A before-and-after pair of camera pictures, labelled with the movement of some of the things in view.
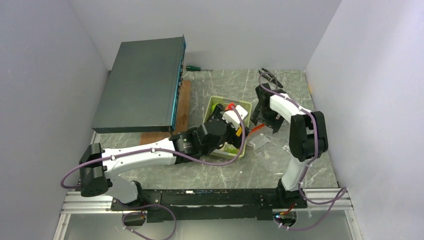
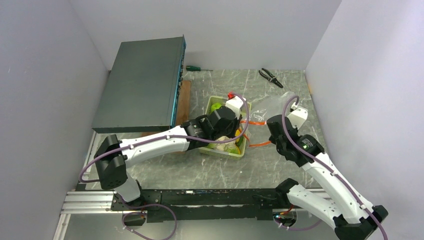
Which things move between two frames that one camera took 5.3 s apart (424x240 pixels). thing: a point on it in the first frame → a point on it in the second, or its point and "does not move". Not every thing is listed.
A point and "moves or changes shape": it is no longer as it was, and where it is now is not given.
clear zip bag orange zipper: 257,141 moves or changes shape
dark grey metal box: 143,93 does not move
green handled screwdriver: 192,68 does not move
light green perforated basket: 234,115 does not move
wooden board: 182,117 does not move
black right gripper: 273,123 → 272,139
